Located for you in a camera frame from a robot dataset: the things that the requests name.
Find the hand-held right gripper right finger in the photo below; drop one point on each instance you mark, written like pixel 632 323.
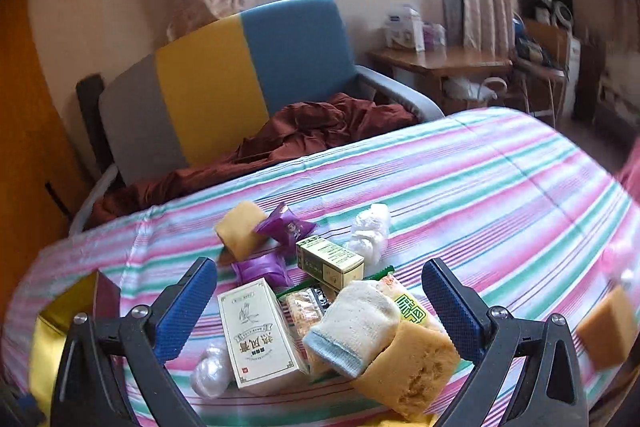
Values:
pixel 452 307

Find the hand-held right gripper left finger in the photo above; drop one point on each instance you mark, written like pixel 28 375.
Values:
pixel 185 307

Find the cracker packet with green label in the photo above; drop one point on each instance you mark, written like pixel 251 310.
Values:
pixel 407 304

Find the white plastic bag wad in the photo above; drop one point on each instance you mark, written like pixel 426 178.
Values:
pixel 367 232
pixel 210 372

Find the white box with bird print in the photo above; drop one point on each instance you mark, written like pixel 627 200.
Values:
pixel 255 332

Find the yellow sponge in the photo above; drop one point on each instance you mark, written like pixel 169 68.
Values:
pixel 240 229
pixel 410 372
pixel 607 332

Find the purple candy packet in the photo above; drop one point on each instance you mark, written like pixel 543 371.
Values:
pixel 285 227
pixel 262 269

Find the white sock with blue cuff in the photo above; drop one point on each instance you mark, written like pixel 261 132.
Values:
pixel 350 327

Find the cracker packet with black label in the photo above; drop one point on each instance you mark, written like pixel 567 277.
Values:
pixel 302 312

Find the gold tray box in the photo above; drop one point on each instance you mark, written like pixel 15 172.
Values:
pixel 55 322

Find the grey yellow blue sofa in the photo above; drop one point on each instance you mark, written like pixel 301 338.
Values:
pixel 200 97

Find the white bag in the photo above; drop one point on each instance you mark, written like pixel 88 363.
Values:
pixel 470 89

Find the dark red blanket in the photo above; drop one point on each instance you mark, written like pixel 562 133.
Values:
pixel 310 127

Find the wooden desk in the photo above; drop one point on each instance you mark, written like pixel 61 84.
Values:
pixel 440 59

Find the orange wooden wardrobe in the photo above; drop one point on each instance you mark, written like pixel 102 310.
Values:
pixel 25 107

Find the purple container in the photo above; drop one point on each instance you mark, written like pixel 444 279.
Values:
pixel 434 34

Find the cluttered storage rack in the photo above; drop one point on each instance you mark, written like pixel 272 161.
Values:
pixel 547 42

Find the white carton box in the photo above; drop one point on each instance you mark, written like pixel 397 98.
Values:
pixel 402 29

